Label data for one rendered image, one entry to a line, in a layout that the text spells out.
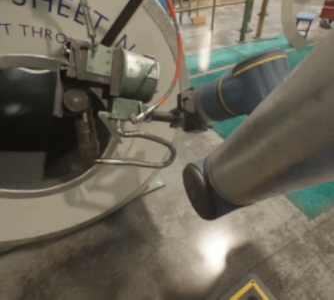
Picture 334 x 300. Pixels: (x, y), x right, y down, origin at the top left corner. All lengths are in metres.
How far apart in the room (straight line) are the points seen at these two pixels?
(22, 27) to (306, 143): 0.67
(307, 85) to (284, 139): 0.05
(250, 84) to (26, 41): 0.57
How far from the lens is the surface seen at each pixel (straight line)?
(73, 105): 0.63
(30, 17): 0.72
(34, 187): 1.05
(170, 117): 0.72
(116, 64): 0.64
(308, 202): 1.69
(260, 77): 0.47
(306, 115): 0.19
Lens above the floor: 1.26
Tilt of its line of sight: 40 degrees down
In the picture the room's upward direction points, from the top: 3 degrees counter-clockwise
